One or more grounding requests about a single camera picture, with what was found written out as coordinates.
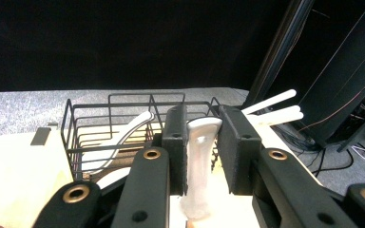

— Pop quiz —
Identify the white bowl with dark rim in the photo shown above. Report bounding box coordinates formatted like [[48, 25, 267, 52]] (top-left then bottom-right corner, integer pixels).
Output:
[[95, 166, 131, 190]]

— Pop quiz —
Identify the black wire basket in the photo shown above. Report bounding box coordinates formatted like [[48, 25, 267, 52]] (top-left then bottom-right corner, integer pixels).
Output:
[[60, 92, 232, 182]]

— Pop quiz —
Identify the black curtain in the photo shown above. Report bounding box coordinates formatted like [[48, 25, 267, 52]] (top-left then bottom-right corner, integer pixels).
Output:
[[0, 0, 286, 93]]

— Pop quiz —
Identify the white chopstick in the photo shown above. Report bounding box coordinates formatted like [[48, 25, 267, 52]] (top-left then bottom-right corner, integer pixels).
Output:
[[246, 104, 302, 124], [253, 111, 305, 127], [240, 88, 298, 116]]

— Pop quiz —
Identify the black cable bundle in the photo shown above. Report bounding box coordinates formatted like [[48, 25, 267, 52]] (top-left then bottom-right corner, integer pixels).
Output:
[[277, 124, 356, 178]]

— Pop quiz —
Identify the black metal stand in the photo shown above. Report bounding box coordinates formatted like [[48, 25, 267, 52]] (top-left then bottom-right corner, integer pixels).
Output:
[[241, 0, 317, 110]]

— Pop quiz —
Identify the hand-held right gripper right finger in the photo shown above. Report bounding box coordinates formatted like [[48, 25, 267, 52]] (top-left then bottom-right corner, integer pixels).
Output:
[[218, 105, 263, 196]]

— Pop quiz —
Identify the white ceramic spoon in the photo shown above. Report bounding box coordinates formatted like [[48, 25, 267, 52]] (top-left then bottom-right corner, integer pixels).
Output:
[[180, 117, 223, 221], [81, 110, 156, 175]]

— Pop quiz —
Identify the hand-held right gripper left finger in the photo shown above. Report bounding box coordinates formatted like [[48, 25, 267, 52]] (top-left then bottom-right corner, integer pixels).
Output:
[[161, 105, 188, 196]]

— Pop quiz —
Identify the grey tape piece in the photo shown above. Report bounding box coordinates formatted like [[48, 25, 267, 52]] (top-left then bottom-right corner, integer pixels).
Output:
[[30, 126, 52, 146]]

